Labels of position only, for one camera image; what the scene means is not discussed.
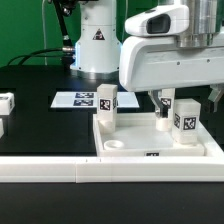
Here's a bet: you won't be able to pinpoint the white thin cable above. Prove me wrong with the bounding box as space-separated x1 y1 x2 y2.
41 0 48 66

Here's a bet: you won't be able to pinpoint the black cable bundle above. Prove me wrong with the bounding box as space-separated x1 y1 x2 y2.
7 46 76 66

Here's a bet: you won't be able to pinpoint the white marker base plate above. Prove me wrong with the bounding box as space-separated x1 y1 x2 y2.
51 92 139 109

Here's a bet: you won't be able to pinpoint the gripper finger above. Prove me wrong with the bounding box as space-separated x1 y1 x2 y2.
205 83 224 113
148 90 168 118

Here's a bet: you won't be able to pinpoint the white square tabletop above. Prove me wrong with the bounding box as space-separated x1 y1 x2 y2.
93 113 205 157

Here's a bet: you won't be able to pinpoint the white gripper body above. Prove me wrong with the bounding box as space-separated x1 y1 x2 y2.
119 33 224 92

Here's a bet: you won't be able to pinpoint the white part at left edge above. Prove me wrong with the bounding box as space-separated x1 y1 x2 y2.
0 118 4 139

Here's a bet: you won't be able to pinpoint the white L-shaped fence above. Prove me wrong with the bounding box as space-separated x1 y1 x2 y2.
0 125 224 183

